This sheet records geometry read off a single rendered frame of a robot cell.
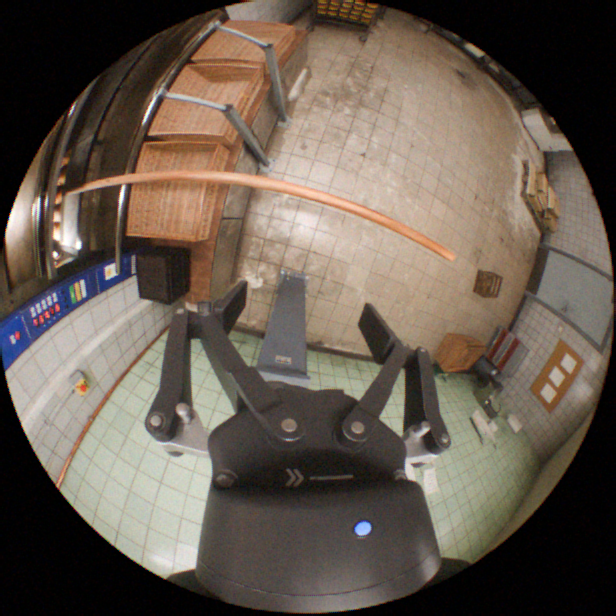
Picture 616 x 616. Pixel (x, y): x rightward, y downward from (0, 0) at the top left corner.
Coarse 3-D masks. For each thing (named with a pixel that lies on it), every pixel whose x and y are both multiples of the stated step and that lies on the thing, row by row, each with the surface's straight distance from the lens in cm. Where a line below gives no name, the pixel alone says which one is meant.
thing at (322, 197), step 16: (128, 176) 74; (144, 176) 67; (160, 176) 62; (176, 176) 58; (192, 176) 54; (208, 176) 52; (224, 176) 50; (240, 176) 48; (256, 176) 48; (288, 192) 46; (304, 192) 45; (320, 192) 46; (352, 208) 46; (368, 208) 48; (384, 224) 49; (400, 224) 51; (416, 240) 55; (432, 240) 58; (448, 256) 63
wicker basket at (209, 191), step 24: (144, 144) 131; (168, 144) 126; (192, 144) 120; (216, 144) 112; (144, 168) 131; (168, 168) 140; (192, 168) 132; (216, 168) 112; (144, 192) 131; (168, 192) 140; (192, 192) 127; (216, 192) 118; (144, 216) 133; (168, 216) 137; (192, 216) 125; (192, 240) 108
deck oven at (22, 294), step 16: (224, 16) 201; (160, 48) 147; (144, 64) 138; (64, 112) 112; (48, 160) 107; (96, 160) 116; (48, 176) 116; (96, 176) 116; (128, 192) 130; (144, 240) 146; (64, 256) 127; (96, 256) 122; (112, 256) 129; (0, 272) 105; (64, 272) 113; (0, 288) 106; (16, 288) 108; (32, 288) 108; (0, 304) 107; (16, 304) 108; (0, 320) 109
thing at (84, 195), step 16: (160, 32) 157; (128, 80) 130; (112, 96) 129; (112, 112) 122; (96, 144) 116; (80, 192) 117; (80, 208) 114; (80, 224) 114; (80, 240) 115; (80, 256) 117
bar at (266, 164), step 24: (216, 24) 120; (192, 48) 107; (264, 48) 122; (168, 96) 92; (144, 120) 86; (240, 120) 102; (288, 120) 192; (264, 168) 174; (120, 192) 82; (120, 216) 81; (120, 240) 83; (120, 264) 85
